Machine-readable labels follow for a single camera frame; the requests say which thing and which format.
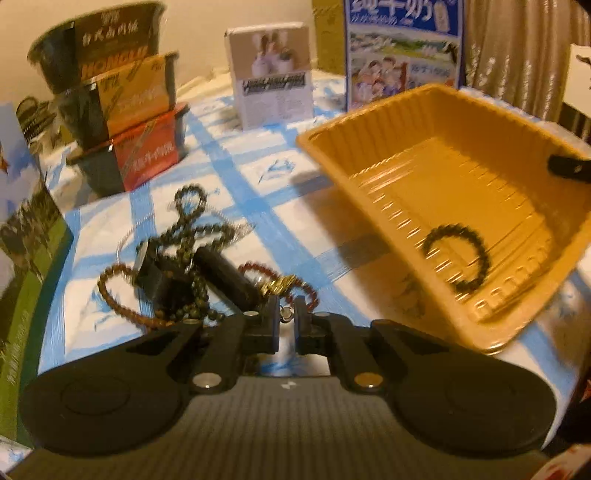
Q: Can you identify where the blue white checkered tablecloth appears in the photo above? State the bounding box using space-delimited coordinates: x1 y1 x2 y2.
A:
39 80 590 414

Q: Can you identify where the bottom red label bowl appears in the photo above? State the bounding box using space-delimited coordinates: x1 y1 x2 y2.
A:
66 102 189 197

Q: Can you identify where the beige patterned curtain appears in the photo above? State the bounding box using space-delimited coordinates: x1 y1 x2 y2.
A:
463 0 590 121

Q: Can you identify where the black cylindrical jewelry stand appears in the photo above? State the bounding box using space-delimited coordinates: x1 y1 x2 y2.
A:
132 240 263 317

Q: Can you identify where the top black instant bowl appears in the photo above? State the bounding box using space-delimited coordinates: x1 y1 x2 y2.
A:
27 1 166 94

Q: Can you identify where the orange plastic tray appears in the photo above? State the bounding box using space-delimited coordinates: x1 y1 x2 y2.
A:
297 84 590 353

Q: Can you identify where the brown cardboard box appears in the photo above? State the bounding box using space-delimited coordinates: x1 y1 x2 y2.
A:
311 0 346 75

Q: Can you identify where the black bead bracelet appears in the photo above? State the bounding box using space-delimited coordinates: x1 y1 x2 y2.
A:
421 223 492 294

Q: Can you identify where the small white product box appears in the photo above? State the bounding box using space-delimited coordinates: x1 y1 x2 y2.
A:
224 22 314 130

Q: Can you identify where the green landscape picture box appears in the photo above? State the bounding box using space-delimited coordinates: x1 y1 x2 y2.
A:
1 103 73 447

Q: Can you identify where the middle orange label bowl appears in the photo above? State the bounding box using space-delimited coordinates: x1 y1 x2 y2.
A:
56 52 179 150

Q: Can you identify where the dark green bead necklace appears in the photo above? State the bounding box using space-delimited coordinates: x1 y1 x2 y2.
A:
147 183 240 324

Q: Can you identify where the blue milk carton box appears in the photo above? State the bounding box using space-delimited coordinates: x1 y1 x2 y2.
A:
344 0 465 111

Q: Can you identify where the brown bead bracelet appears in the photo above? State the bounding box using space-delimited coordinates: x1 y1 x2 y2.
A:
96 263 174 331

